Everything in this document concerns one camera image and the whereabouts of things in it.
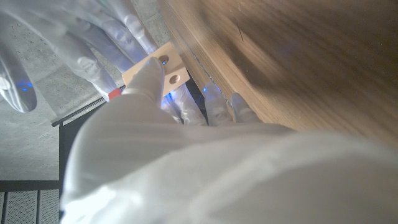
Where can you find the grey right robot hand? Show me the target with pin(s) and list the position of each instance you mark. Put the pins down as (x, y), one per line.
(77, 40)

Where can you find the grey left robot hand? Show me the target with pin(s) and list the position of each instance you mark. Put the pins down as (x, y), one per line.
(224, 174)

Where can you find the wooden block with holes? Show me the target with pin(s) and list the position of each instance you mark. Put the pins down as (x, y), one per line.
(174, 67)

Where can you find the black backdrop stand pole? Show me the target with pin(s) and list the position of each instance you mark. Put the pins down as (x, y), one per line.
(77, 112)

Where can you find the red screw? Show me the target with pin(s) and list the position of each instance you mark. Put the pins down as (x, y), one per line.
(115, 94)

